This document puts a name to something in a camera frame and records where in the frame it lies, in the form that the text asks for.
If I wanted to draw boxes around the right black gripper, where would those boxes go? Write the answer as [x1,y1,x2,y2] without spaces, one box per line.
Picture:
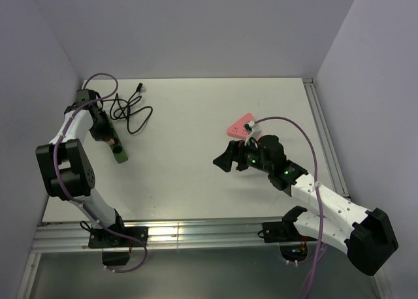
[213,137,272,174]

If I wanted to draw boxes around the pink plug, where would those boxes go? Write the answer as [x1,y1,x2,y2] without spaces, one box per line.
[105,138,115,146]

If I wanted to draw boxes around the green power strip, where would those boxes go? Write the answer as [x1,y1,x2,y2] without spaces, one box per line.
[104,116,128,164]

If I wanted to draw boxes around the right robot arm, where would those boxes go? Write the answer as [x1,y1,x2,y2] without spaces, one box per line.
[213,135,398,276]

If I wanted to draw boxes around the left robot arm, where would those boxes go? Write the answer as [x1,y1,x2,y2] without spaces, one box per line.
[35,89,128,246]

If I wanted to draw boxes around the pink triangular power strip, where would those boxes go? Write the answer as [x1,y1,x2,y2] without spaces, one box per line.
[226,113,254,140]

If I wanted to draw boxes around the black power cord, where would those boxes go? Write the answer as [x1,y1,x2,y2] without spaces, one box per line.
[104,82,153,135]

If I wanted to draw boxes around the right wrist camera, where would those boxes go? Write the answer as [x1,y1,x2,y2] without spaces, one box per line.
[244,121,261,146]

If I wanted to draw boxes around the aluminium front rail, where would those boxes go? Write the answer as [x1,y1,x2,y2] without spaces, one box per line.
[29,217,327,254]

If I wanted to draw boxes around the aluminium rail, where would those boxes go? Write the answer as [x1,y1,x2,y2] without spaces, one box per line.
[302,78,351,200]
[29,217,327,254]

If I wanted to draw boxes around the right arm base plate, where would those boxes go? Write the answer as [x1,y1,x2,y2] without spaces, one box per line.
[257,221,301,244]

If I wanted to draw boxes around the aluminium right rail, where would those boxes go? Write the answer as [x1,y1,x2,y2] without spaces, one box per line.
[302,78,351,200]

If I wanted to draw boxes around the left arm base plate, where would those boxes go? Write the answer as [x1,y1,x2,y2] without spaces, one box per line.
[88,227,148,249]

